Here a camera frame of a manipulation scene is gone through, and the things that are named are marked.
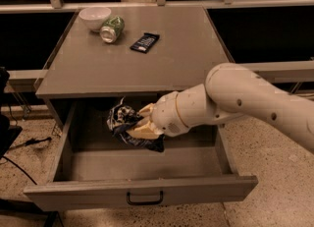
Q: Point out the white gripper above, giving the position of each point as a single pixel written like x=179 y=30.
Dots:
x=166 y=114

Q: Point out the blue chip bag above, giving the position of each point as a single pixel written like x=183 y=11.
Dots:
x=121 y=118

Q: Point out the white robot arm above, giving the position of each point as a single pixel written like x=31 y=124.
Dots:
x=229 y=92

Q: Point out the open grey top drawer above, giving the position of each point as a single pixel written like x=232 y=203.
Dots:
x=92 y=169

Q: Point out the grey cabinet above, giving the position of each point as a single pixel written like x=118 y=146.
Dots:
x=86 y=66

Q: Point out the dark blue snack bar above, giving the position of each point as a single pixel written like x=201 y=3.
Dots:
x=145 y=43

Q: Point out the green soda can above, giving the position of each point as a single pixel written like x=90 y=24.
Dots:
x=111 y=29

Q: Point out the white bowl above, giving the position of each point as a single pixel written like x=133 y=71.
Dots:
x=94 y=17

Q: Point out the black drawer handle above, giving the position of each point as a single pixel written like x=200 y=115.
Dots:
x=144 y=200

